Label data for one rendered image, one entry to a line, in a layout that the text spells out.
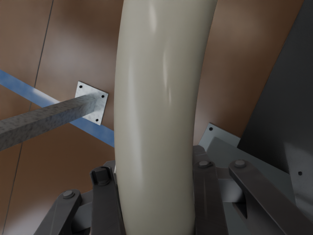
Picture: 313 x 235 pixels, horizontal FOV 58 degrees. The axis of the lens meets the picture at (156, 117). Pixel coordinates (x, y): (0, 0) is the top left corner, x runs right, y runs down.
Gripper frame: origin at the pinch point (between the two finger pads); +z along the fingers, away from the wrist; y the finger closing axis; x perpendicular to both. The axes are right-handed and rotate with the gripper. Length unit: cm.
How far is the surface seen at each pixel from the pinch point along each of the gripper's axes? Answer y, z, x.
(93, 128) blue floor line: -38, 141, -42
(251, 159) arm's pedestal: 40, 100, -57
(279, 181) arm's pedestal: 48, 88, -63
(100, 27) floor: -21, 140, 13
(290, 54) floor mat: 61, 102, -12
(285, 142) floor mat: 57, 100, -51
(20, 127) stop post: -53, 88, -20
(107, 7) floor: -15, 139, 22
